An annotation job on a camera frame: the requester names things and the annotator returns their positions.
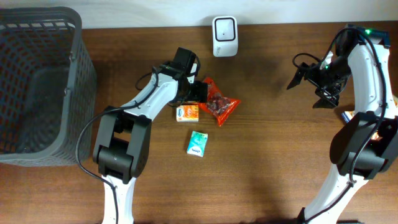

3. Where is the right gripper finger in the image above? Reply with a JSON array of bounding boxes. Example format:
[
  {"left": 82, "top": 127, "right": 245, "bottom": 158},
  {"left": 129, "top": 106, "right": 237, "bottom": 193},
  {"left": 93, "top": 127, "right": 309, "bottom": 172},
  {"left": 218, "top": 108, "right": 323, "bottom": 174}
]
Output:
[
  {"left": 312, "top": 98, "right": 339, "bottom": 109},
  {"left": 287, "top": 73, "right": 304, "bottom": 90}
]

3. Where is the orange tissue pack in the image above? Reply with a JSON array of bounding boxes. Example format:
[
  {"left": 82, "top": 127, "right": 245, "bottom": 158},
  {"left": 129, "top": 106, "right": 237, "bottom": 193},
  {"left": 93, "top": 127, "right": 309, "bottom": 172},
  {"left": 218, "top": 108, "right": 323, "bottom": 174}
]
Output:
[{"left": 176, "top": 105, "right": 199, "bottom": 122}]

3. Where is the red candy bag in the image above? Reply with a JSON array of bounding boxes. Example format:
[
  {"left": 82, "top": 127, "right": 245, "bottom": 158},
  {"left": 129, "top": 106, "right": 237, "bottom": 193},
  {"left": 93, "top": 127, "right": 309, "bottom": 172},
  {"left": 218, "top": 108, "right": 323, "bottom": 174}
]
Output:
[{"left": 198, "top": 77, "right": 241, "bottom": 127}]

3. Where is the teal tissue pack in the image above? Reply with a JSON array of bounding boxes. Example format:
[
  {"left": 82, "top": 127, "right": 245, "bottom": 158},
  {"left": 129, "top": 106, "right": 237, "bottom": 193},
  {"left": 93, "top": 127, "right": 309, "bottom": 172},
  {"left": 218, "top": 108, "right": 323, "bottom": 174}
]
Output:
[{"left": 187, "top": 131, "right": 208, "bottom": 157}]

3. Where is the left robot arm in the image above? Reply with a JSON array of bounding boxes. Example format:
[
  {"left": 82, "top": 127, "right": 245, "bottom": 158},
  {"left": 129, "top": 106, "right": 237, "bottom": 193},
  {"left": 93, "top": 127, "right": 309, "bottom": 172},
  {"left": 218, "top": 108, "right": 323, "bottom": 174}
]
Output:
[{"left": 93, "top": 62, "right": 207, "bottom": 223}]

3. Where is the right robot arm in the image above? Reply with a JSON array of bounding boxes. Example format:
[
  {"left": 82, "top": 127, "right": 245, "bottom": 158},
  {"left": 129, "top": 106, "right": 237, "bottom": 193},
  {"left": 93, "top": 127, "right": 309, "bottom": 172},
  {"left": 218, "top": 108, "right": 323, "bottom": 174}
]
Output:
[{"left": 288, "top": 24, "right": 397, "bottom": 223}]

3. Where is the white barcode scanner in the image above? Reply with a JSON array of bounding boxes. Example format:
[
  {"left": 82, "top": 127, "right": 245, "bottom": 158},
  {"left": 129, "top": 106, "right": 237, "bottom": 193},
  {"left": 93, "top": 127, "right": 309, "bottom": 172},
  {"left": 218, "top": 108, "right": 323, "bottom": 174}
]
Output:
[{"left": 212, "top": 16, "right": 238, "bottom": 57}]

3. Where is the dark grey plastic basket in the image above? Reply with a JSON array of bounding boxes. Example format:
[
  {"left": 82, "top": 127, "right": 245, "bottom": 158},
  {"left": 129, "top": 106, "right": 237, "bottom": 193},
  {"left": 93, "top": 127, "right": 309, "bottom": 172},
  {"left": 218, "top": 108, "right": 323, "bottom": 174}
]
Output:
[{"left": 1, "top": 7, "right": 96, "bottom": 167}]

